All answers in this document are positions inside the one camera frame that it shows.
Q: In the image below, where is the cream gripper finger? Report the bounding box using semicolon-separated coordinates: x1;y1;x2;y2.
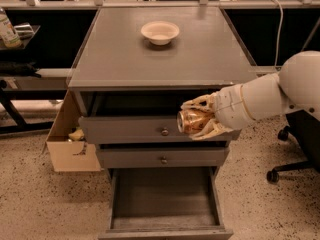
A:
190;119;232;140
181;94;215;112

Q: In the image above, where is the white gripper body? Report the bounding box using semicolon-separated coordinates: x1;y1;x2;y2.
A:
214;84;254;130

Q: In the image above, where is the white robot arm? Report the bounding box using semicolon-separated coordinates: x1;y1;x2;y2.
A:
177;51;320;141

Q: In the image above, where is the grey drawer cabinet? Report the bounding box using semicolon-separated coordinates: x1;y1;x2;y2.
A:
66;5;262;240

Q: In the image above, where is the grey top drawer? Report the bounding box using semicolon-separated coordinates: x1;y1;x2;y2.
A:
78;91;248;145

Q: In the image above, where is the grey drawer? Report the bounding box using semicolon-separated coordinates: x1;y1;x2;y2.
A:
98;167;233;240
97;141;230;168
78;91;248;145

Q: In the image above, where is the grey bottom drawer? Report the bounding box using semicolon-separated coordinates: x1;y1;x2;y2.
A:
98;167;233;240

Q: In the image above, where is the grey middle drawer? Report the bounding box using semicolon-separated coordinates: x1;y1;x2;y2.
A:
97;141;230;168

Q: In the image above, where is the black office chair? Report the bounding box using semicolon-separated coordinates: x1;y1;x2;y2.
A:
266;110;320;183

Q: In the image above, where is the white paper bowl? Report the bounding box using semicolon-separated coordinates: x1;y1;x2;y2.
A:
141;21;180;46

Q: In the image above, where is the metal clamp rod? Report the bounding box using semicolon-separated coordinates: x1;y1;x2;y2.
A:
301;24;319;52

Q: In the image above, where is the yellow item in box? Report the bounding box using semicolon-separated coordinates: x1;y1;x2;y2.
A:
68;129;84;141

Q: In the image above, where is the cardboard box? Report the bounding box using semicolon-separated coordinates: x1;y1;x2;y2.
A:
46;92;101;172

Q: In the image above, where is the shiny foil packet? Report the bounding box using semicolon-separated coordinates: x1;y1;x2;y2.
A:
14;23;34;39

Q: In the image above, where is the black cloth on shelf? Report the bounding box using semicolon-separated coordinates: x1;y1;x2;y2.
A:
0;61;41;78

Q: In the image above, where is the green labelled plastic bottle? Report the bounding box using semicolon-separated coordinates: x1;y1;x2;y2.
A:
0;7;22;48

